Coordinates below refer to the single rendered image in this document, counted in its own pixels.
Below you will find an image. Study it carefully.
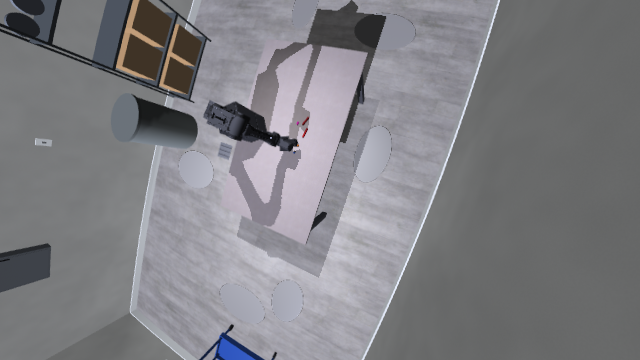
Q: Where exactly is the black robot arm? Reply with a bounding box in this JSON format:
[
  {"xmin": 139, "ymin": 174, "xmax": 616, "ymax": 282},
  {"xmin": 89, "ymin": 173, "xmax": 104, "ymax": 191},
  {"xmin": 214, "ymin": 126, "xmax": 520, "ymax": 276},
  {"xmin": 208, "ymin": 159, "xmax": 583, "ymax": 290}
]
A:
[{"xmin": 203, "ymin": 100, "xmax": 298, "ymax": 152}]

